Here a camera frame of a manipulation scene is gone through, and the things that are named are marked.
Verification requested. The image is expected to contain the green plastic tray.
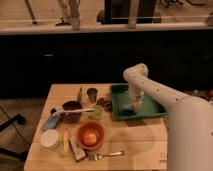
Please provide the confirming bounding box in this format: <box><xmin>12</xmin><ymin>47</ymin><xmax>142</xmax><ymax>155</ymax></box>
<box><xmin>110</xmin><ymin>83</ymin><xmax>166</xmax><ymax>121</ymax></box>

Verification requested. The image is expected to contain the grey-blue towel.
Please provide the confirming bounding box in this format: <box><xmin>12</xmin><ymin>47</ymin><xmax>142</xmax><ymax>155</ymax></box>
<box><xmin>123</xmin><ymin>104</ymin><xmax>135</xmax><ymax>110</ymax></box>

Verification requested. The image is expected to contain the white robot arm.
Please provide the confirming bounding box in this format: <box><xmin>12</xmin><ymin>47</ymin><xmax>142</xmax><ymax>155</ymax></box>
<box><xmin>123</xmin><ymin>63</ymin><xmax>213</xmax><ymax>171</ymax></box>

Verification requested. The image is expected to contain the bunch of brown grapes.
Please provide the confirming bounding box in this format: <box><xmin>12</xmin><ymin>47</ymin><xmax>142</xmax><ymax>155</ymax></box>
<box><xmin>97</xmin><ymin>97</ymin><xmax>112</xmax><ymax>112</ymax></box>

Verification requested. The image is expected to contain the green cup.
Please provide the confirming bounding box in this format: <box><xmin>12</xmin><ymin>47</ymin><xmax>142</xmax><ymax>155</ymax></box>
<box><xmin>89</xmin><ymin>105</ymin><xmax>103</xmax><ymax>121</ymax></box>

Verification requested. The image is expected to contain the grey metal cup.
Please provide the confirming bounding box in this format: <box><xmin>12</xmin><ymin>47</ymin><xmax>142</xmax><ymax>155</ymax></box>
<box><xmin>87</xmin><ymin>88</ymin><xmax>98</xmax><ymax>103</ymax></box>

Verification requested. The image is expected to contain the white spatula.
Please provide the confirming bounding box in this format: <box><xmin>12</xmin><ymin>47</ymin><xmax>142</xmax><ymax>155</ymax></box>
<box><xmin>52</xmin><ymin>108</ymin><xmax>95</xmax><ymax>116</ymax></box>

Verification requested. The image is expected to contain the green pepper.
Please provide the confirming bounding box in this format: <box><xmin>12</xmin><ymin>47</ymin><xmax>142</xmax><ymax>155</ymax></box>
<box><xmin>77</xmin><ymin>87</ymin><xmax>83</xmax><ymax>103</ymax></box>

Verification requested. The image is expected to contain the orange bowl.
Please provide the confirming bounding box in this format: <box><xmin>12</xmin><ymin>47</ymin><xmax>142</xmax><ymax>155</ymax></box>
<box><xmin>76</xmin><ymin>121</ymin><xmax>104</xmax><ymax>151</ymax></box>

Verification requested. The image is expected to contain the dark cabinet counter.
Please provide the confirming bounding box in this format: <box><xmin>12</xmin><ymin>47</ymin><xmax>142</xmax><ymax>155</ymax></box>
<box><xmin>0</xmin><ymin>29</ymin><xmax>213</xmax><ymax>98</ymax></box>

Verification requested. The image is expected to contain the orange fruit in bowl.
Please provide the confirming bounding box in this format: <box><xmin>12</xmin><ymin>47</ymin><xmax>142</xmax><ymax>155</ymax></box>
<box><xmin>83</xmin><ymin>133</ymin><xmax>97</xmax><ymax>146</ymax></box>

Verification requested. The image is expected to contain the wooden folding table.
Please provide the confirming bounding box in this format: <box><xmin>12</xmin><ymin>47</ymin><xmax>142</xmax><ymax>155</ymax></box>
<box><xmin>24</xmin><ymin>84</ymin><xmax>167</xmax><ymax>171</ymax></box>

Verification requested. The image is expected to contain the dark brown bowl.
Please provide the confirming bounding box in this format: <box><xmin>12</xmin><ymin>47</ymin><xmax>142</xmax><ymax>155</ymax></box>
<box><xmin>62</xmin><ymin>101</ymin><xmax>82</xmax><ymax>123</ymax></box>

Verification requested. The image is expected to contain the silver fork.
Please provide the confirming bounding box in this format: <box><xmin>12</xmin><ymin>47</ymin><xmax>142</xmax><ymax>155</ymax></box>
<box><xmin>87</xmin><ymin>151</ymin><xmax>125</xmax><ymax>161</ymax></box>

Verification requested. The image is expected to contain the wooden block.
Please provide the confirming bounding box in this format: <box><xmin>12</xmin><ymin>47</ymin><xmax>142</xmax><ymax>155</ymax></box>
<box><xmin>70</xmin><ymin>137</ymin><xmax>86</xmax><ymax>162</ymax></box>

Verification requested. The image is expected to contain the black chair base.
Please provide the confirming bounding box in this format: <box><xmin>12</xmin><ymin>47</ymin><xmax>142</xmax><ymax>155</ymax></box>
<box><xmin>0</xmin><ymin>107</ymin><xmax>29</xmax><ymax>161</ymax></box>

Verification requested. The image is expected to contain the blue handled scrubber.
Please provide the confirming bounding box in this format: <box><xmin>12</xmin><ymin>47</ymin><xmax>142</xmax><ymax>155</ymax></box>
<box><xmin>42</xmin><ymin>108</ymin><xmax>60</xmax><ymax>131</ymax></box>

